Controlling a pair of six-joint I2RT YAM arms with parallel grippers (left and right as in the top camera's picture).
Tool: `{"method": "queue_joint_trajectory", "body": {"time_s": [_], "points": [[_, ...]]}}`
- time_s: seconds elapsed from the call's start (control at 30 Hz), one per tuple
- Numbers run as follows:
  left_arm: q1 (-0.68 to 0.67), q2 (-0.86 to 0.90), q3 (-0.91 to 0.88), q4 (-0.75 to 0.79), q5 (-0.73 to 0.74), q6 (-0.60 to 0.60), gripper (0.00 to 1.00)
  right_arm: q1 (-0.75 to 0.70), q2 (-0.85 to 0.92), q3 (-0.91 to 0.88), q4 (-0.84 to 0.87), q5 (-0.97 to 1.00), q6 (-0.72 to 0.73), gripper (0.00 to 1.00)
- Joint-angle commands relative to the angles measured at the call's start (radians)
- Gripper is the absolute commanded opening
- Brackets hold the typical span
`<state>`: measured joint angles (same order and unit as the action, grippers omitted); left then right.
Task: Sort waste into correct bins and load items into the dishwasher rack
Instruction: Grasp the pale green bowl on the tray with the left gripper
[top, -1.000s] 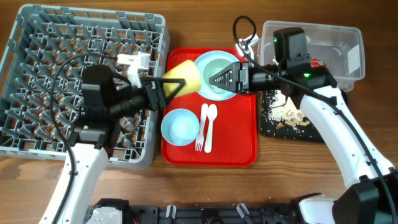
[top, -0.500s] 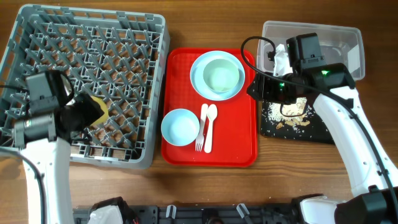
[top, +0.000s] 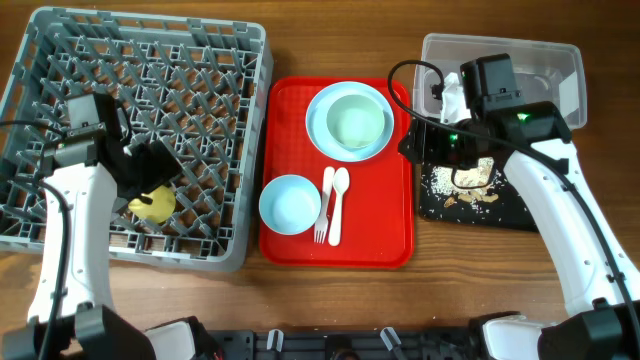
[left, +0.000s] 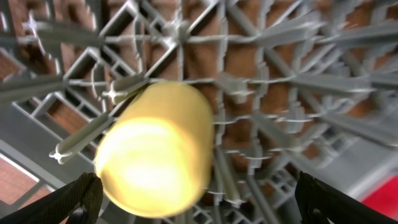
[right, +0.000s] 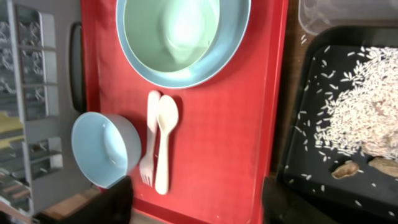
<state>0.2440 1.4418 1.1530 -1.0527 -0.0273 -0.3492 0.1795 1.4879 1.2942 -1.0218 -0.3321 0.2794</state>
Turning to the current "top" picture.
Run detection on white napkin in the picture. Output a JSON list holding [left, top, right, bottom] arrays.
[[440, 72, 471, 125]]

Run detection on rice and food scraps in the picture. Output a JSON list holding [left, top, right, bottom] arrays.
[[428, 157, 499, 208]]

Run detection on yellow plastic cup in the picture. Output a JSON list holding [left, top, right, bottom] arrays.
[[128, 185, 176, 224]]

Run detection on green bowl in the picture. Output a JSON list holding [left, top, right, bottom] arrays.
[[326, 94, 385, 149]]

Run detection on light blue small bowl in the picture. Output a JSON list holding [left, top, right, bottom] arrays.
[[258, 174, 321, 236]]

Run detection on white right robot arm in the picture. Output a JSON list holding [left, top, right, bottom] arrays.
[[396, 53, 639, 359]]

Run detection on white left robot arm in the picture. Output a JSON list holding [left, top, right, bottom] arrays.
[[2, 93, 181, 359]]

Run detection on black waste tray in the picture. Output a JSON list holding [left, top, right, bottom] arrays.
[[418, 163, 537, 232]]

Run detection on grey plastic dishwasher rack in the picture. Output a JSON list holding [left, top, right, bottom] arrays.
[[1, 7, 273, 272]]

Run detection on clear plastic waste bin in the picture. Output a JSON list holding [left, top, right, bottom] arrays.
[[421, 33, 587, 130]]

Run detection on red plastic tray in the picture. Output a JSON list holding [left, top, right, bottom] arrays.
[[259, 77, 414, 269]]

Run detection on light blue plate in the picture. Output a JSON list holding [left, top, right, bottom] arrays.
[[306, 81, 394, 162]]

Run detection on white plastic spoon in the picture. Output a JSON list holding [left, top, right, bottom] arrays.
[[328, 167, 350, 247]]

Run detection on white plastic fork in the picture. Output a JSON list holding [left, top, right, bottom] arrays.
[[314, 166, 335, 244]]

